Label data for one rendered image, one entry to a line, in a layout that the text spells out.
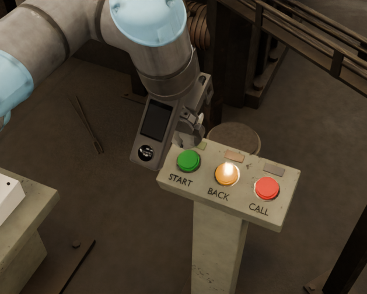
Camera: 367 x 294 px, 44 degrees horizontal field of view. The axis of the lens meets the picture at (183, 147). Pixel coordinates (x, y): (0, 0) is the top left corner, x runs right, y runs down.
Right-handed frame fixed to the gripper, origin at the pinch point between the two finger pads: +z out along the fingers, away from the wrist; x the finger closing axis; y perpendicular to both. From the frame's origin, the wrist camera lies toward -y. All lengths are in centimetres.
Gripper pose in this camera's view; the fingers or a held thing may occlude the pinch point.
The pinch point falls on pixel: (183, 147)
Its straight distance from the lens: 77.2
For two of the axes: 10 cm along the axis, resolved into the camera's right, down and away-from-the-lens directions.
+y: 3.9, -8.6, 3.2
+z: 1.4, 4.0, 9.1
